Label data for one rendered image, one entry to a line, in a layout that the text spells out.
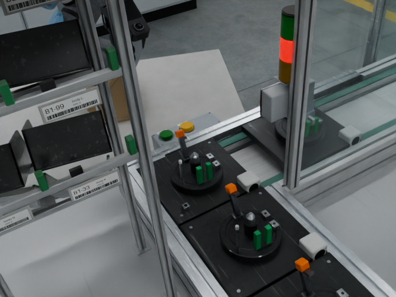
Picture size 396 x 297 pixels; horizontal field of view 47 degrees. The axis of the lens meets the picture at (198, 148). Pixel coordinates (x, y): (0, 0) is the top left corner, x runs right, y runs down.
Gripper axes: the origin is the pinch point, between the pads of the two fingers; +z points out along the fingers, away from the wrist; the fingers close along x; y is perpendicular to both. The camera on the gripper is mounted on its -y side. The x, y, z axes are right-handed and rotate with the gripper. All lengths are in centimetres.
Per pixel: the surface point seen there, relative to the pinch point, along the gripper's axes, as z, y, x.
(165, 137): 26.1, 0.0, -5.7
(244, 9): 123, 250, -205
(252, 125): 26.3, -10.0, -29.6
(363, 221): 37, -49, -38
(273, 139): 26.3, -18.6, -30.7
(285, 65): -7.1, -32.8, -21.8
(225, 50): 123, 191, -146
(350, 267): 27, -62, -18
